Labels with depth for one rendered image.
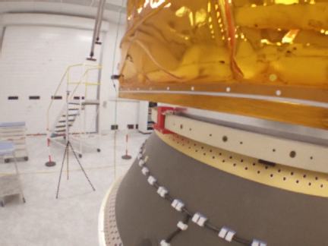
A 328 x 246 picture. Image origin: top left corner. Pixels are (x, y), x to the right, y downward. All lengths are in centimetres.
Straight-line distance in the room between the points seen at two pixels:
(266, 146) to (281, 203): 14
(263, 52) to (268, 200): 33
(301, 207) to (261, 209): 9
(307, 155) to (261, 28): 31
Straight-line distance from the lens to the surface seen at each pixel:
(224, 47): 52
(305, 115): 42
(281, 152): 37
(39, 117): 778
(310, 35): 42
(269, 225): 42
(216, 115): 46
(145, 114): 788
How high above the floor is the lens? 177
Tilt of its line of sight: 8 degrees down
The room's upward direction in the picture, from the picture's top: 4 degrees clockwise
